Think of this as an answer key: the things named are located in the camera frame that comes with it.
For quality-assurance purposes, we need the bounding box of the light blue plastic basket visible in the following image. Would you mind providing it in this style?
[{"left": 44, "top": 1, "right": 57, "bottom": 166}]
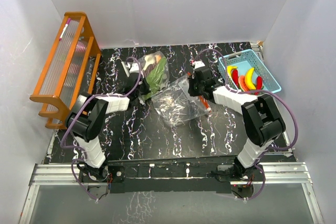
[{"left": 218, "top": 49, "right": 281, "bottom": 93}]

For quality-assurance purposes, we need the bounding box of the red fake chili pepper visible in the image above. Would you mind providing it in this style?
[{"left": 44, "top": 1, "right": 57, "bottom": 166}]
[{"left": 231, "top": 69, "right": 239, "bottom": 87}]

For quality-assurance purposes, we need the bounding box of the fake watermelon slice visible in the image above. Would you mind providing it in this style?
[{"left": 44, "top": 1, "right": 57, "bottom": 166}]
[{"left": 238, "top": 75, "right": 249, "bottom": 92}]

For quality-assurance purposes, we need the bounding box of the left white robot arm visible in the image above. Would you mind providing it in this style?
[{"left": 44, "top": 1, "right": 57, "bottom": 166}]
[{"left": 66, "top": 73, "right": 150, "bottom": 182}]

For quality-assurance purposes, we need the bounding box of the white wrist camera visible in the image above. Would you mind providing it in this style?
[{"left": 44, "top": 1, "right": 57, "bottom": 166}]
[
  {"left": 191, "top": 60, "right": 205, "bottom": 70},
  {"left": 121, "top": 61, "right": 139, "bottom": 77}
]

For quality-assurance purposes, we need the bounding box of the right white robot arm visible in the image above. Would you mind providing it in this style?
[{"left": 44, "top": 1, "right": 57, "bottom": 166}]
[{"left": 188, "top": 66, "right": 286, "bottom": 180}]

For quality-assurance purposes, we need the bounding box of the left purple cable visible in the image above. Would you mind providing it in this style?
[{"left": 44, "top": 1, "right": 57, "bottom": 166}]
[{"left": 60, "top": 56, "right": 144, "bottom": 167}]

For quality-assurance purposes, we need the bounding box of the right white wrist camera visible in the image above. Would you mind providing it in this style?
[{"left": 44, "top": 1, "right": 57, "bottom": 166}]
[{"left": 191, "top": 60, "right": 205, "bottom": 70}]

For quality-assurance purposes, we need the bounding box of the orange wooden rack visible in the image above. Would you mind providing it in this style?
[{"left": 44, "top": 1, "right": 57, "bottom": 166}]
[{"left": 29, "top": 12, "right": 101, "bottom": 129}]

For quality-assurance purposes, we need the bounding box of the clear zip bag red slider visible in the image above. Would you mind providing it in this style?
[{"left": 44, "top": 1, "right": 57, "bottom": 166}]
[{"left": 151, "top": 75, "right": 211, "bottom": 127}]

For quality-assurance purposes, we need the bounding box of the clear bag with green leaf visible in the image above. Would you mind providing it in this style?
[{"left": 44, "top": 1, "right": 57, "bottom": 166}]
[{"left": 140, "top": 51, "right": 170, "bottom": 102}]

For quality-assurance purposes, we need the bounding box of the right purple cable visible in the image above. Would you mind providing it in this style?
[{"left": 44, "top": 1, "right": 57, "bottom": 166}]
[{"left": 194, "top": 48, "right": 299, "bottom": 153}]

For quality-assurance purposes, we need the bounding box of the pink white marker pen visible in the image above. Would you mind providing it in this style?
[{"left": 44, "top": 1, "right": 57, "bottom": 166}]
[{"left": 59, "top": 18, "right": 71, "bottom": 41}]

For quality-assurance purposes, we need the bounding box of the yellow fake banana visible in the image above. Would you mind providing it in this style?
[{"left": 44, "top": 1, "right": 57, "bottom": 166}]
[
  {"left": 245, "top": 67, "right": 256, "bottom": 90},
  {"left": 226, "top": 65, "right": 238, "bottom": 78}
]

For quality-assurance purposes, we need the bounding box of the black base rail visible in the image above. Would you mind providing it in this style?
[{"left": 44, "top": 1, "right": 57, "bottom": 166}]
[{"left": 78, "top": 155, "right": 266, "bottom": 196}]

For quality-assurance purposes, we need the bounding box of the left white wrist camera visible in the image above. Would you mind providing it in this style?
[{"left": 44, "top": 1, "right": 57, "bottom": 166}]
[{"left": 121, "top": 61, "right": 139, "bottom": 77}]

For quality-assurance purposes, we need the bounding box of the purple cable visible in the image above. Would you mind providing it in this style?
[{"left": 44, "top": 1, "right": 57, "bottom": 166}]
[
  {"left": 60, "top": 56, "right": 144, "bottom": 167},
  {"left": 194, "top": 48, "right": 299, "bottom": 153}
]

